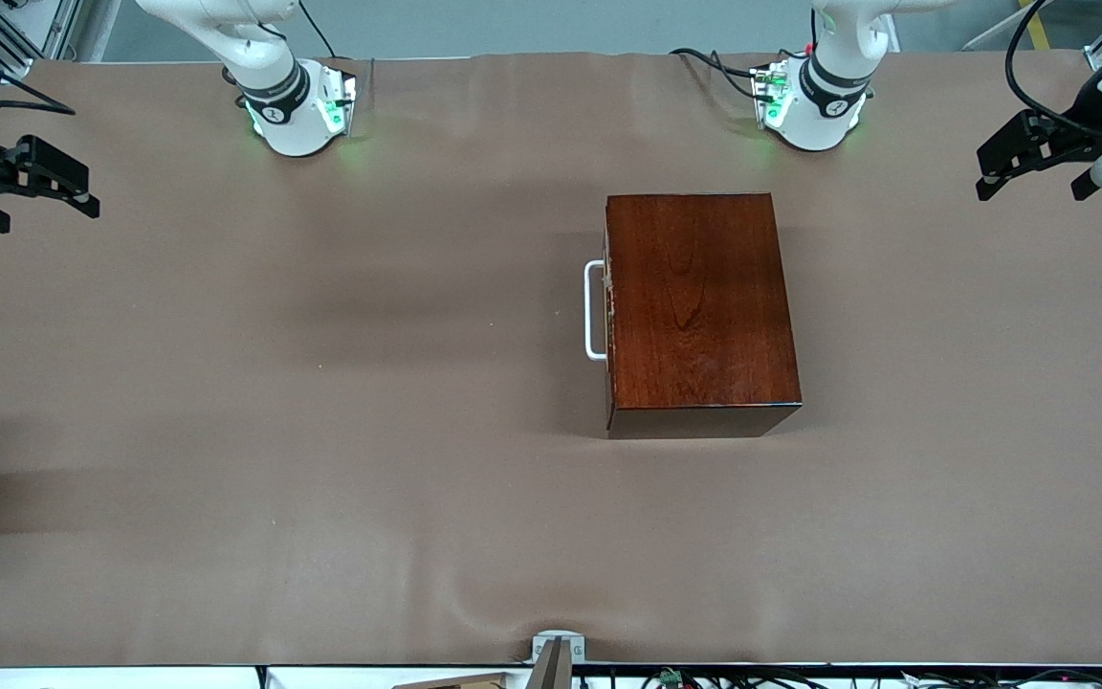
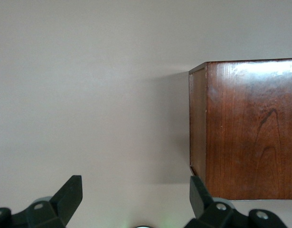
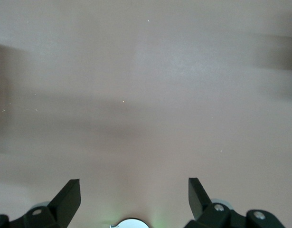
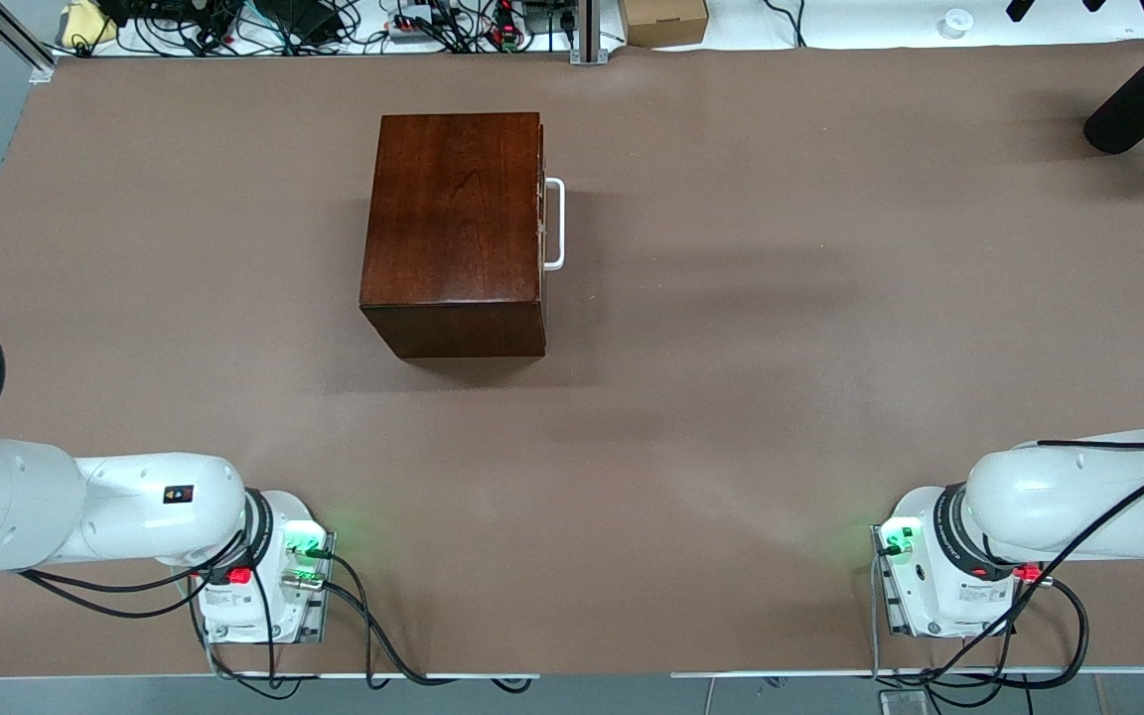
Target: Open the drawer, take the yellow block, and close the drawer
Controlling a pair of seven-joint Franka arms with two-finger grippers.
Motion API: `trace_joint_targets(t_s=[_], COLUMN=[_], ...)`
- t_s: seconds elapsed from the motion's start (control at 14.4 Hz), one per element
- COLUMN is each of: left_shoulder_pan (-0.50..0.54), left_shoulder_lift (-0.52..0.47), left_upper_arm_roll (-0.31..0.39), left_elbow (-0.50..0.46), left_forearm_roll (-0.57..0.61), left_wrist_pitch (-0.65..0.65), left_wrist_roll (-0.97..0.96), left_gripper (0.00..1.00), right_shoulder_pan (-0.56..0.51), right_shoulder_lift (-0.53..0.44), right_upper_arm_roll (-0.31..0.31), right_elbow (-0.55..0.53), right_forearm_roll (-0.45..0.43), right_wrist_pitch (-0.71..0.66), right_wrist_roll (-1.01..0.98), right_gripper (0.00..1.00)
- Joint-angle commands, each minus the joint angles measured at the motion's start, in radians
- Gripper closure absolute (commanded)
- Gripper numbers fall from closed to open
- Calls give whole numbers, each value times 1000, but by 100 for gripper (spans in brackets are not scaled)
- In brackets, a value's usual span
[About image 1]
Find black arm base cable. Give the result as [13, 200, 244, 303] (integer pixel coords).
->
[298, 0, 337, 58]
[671, 48, 764, 101]

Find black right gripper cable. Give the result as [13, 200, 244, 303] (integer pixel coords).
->
[0, 72, 77, 121]

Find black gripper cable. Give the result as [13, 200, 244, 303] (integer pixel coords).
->
[1003, 0, 1102, 135]
[0, 72, 77, 121]

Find tangled black cables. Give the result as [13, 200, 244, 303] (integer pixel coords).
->
[637, 665, 1102, 689]

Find dark brown wooden cabinet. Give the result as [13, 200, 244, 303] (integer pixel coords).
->
[604, 192, 804, 440]

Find light wooden board piece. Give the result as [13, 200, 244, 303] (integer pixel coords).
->
[393, 672, 506, 689]

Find white metal drawer handle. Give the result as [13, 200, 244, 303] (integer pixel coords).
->
[584, 259, 608, 362]

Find grey metal camera bracket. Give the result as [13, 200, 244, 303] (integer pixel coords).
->
[530, 630, 587, 689]

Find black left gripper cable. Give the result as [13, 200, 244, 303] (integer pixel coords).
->
[1003, 0, 1102, 135]

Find brown table cloth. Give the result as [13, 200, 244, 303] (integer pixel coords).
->
[0, 50, 1102, 668]

